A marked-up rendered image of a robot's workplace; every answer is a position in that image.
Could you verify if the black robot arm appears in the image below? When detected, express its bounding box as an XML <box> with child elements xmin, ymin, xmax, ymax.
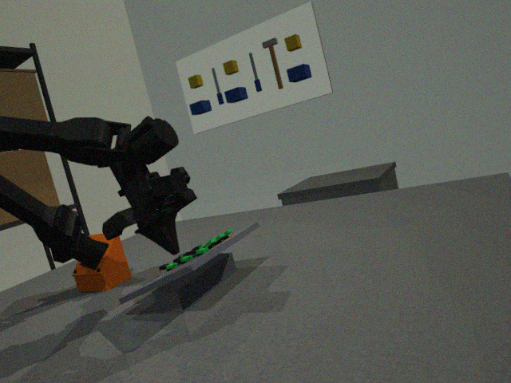
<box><xmin>0</xmin><ymin>116</ymin><xmax>190</xmax><ymax>270</ymax></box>

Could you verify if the grey switch panel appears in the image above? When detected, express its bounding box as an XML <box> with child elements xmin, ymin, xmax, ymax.
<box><xmin>118</xmin><ymin>222</ymin><xmax>259</xmax><ymax>314</ymax></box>

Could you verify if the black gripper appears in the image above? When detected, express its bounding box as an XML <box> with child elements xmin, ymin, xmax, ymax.
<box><xmin>102</xmin><ymin>168</ymin><xmax>197</xmax><ymax>255</ymax></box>

